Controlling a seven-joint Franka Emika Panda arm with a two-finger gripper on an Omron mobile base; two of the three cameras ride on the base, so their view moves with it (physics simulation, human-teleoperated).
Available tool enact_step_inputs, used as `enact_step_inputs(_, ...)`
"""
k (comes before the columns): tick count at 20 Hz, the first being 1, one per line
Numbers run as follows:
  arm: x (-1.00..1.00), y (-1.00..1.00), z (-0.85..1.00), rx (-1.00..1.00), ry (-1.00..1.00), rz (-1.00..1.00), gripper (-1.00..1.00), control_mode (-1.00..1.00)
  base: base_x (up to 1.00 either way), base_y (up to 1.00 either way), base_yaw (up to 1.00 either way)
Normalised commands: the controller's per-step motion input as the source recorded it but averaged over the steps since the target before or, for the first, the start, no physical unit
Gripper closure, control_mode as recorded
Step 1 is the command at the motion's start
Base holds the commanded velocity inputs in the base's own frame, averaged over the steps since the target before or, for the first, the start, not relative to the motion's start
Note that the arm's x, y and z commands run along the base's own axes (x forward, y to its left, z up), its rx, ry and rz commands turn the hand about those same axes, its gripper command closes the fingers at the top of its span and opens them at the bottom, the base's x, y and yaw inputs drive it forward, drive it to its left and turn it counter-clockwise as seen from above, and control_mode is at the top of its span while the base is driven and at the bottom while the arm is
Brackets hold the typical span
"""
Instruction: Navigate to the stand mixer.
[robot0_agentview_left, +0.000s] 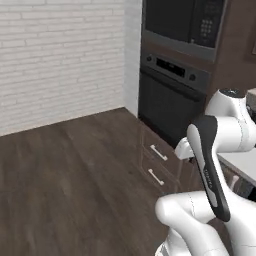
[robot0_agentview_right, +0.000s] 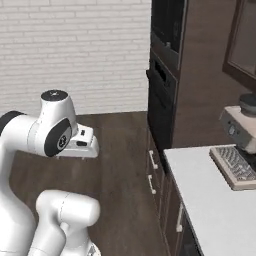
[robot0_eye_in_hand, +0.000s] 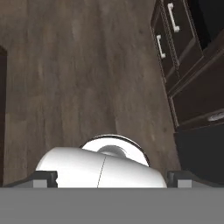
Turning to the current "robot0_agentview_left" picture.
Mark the black built-in oven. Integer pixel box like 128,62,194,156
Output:
137,52,212,148

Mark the dark wood drawer front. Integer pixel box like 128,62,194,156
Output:
139,123,184,172
139,150,183,196

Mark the black microwave oven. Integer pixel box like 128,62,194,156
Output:
142,0,230,63

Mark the brown tall oven cabinet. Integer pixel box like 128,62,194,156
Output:
137,0,256,148

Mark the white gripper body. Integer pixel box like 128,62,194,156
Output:
174,136,195,161

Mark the white drawer handle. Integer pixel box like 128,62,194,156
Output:
149,144,169,162
147,168,166,187

